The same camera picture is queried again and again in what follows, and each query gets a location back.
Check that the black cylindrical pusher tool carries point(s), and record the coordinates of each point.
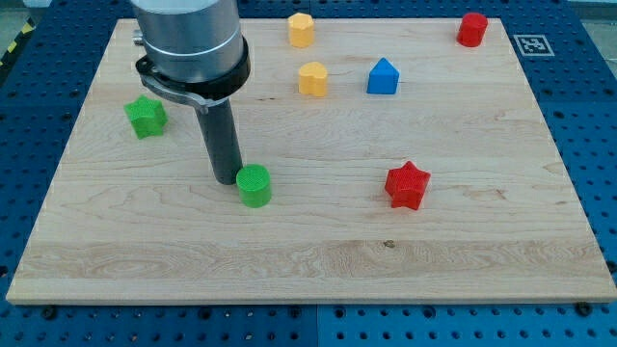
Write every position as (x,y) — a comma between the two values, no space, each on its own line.
(220,138)

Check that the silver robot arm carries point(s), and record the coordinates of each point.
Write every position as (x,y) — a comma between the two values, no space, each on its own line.
(196,55)

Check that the yellow heart block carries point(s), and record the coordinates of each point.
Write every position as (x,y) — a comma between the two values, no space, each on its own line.
(313,79)

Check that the blue triangle block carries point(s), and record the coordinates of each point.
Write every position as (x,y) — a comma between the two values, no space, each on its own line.
(383,78)

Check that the green cylinder block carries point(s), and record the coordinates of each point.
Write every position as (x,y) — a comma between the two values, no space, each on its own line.
(254,185)

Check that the green star block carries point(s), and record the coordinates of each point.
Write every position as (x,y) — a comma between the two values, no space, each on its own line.
(147,116)

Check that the yellow hexagon block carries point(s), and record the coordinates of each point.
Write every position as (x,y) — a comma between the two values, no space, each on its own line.
(300,30)

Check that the wooden board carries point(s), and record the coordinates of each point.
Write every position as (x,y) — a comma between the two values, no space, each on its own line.
(144,222)

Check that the red star block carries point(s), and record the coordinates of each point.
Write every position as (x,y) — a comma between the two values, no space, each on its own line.
(407,185)

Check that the black yellow hazard tape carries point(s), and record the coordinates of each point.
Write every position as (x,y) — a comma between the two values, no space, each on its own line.
(18,43)

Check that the red cylinder block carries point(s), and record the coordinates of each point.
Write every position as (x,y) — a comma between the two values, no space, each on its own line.
(472,29)

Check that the white fiducial marker tag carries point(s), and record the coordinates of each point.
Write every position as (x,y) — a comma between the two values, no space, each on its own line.
(532,45)

